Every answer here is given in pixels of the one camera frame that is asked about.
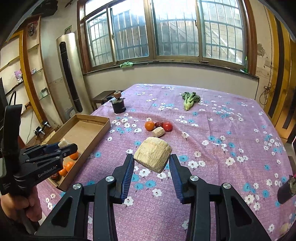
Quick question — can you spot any black jar with cork knob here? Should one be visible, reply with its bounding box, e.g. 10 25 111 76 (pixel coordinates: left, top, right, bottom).
111 91 126 114

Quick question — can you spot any pink plush toy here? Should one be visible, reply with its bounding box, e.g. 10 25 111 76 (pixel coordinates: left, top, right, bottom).
14 70 23 83

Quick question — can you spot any brown cardboard tray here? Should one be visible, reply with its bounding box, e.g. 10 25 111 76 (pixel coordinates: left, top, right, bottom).
47 114 111 191

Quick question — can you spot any wooden wall shelf unit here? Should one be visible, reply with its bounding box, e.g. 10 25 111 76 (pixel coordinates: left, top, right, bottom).
1 15 61 146

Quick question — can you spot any hanging cable on wall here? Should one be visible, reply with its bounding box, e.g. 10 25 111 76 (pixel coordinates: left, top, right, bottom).
259 14 273 110

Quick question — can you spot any small wrinkled red date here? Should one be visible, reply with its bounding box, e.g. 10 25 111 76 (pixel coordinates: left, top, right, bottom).
51 172 61 182

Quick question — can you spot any dark red date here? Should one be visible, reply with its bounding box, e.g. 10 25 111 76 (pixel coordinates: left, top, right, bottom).
154 121 163 128

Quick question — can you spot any green bok choy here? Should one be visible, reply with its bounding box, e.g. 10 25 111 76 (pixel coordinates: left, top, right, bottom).
181 92 201 111

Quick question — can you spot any green cloth on sill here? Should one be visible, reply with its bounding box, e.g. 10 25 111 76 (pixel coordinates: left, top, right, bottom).
119 61 133 68

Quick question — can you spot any tall standing air conditioner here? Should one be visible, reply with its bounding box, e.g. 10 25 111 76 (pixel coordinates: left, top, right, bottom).
56 33 93 114

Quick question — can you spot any green bottle on sill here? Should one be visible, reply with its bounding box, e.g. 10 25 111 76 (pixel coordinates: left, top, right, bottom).
244 56 248 73

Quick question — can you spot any person left hand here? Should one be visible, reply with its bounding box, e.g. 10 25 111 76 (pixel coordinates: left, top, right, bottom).
1 186 42 222

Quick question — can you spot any small beige yam chunk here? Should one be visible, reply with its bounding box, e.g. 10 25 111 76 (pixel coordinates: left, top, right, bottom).
58 138 69 148

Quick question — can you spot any dark wooden side table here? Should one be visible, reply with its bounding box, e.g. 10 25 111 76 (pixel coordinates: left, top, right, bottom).
91 90 116 110

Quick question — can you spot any orange tangerine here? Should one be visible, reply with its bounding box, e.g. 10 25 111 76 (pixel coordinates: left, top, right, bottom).
69 152 79 160
59 168 68 177
64 161 75 172
144 120 155 131

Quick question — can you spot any purple floral tablecloth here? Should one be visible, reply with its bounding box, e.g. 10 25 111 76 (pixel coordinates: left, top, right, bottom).
36 83 296 241

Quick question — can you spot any red cherry tomato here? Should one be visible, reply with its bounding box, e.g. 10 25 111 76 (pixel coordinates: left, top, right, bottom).
162 122 173 132

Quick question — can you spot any barred window with wooden frame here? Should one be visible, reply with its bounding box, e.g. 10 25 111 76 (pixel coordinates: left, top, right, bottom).
77 1 257 75

